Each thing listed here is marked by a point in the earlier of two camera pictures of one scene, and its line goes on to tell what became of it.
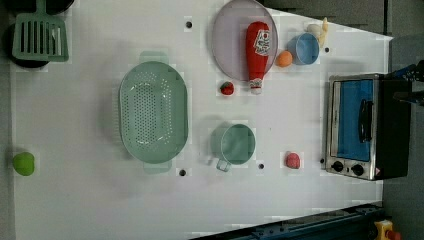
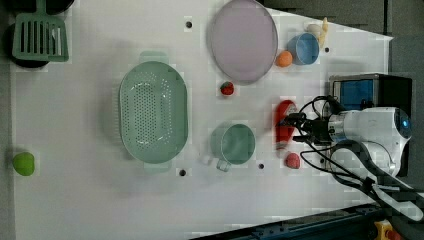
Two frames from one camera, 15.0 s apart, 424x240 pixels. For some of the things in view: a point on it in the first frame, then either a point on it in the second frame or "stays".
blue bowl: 304,48 stays
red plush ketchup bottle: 257,54 -> 284,133
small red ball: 227,88 stays
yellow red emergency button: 384,230 stays
